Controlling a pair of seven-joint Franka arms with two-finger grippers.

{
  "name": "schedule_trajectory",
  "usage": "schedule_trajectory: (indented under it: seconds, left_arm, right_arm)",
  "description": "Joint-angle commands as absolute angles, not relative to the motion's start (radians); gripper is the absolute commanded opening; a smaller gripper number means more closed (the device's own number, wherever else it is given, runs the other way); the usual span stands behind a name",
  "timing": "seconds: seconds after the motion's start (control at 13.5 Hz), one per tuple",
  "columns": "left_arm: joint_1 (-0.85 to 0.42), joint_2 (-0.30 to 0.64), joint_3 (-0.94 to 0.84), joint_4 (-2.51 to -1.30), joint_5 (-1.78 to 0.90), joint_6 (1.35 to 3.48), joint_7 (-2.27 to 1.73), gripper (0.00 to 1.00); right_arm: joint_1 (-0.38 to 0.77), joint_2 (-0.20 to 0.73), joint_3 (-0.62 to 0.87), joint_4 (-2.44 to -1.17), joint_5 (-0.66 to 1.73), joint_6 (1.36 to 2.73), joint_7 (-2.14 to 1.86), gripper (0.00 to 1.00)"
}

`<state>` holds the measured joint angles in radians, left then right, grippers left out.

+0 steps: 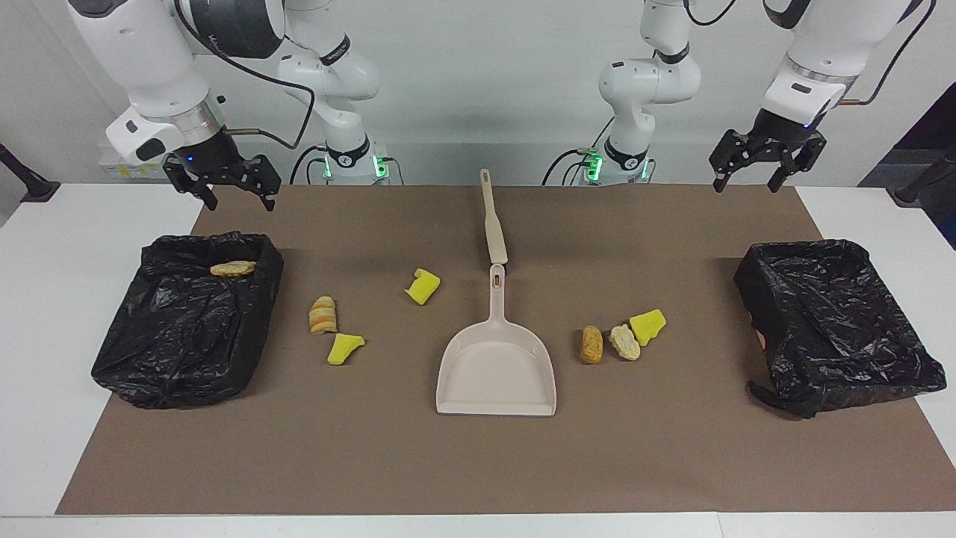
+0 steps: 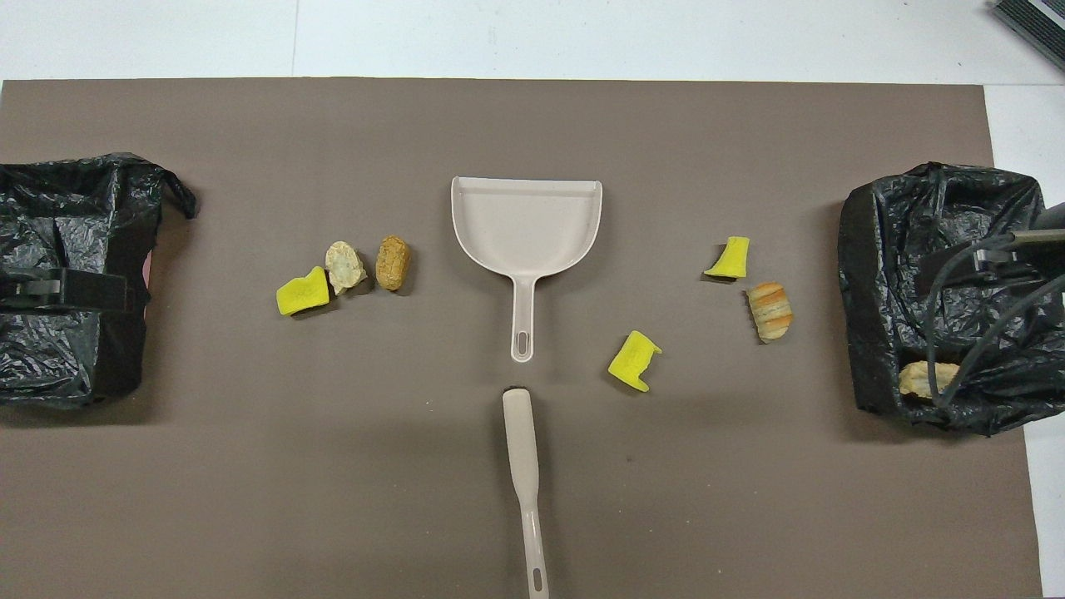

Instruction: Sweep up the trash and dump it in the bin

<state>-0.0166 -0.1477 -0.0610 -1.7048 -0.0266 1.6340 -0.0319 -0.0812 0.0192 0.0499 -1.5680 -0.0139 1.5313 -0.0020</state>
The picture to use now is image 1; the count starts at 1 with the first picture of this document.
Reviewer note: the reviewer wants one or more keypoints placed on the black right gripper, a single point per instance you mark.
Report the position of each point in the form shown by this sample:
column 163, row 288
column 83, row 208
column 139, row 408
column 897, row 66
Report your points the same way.
column 216, row 157

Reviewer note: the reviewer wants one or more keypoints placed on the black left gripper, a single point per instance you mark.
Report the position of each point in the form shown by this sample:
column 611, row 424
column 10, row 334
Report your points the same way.
column 784, row 134

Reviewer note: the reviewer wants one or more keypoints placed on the yellow sponge piece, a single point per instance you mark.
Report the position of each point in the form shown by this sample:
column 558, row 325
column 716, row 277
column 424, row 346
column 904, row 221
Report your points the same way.
column 423, row 288
column 343, row 350
column 647, row 326

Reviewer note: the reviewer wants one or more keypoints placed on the pale bread chunk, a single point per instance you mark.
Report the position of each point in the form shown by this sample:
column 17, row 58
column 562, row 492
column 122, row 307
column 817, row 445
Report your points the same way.
column 625, row 343

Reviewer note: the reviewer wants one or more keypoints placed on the brown bread roll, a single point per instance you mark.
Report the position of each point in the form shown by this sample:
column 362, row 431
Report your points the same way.
column 591, row 345

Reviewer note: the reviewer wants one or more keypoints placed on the beige hand brush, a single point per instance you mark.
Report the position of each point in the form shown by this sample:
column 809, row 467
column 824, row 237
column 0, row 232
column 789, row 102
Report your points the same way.
column 494, row 232

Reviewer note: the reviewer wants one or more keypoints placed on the beige plastic dustpan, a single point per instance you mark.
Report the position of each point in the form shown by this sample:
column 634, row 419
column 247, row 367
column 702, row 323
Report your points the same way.
column 497, row 373

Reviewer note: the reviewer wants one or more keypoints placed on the black bag-lined bin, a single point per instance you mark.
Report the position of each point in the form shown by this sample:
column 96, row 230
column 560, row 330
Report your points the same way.
column 836, row 321
column 187, row 336

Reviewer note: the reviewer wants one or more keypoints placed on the flat tan bread piece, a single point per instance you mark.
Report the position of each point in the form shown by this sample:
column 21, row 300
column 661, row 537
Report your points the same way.
column 233, row 269

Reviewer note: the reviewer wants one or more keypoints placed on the black clamp stand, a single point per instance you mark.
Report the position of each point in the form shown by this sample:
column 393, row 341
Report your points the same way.
column 907, row 196
column 37, row 190

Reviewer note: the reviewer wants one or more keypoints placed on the striped croissant piece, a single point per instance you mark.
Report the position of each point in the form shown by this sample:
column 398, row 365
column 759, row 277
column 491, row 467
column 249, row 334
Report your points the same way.
column 323, row 315

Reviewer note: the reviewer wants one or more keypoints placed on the brown table mat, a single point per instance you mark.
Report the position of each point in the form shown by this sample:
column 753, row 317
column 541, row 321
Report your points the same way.
column 448, row 463

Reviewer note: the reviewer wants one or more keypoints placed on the white wall box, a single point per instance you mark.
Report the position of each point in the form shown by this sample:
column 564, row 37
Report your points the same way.
column 119, row 172

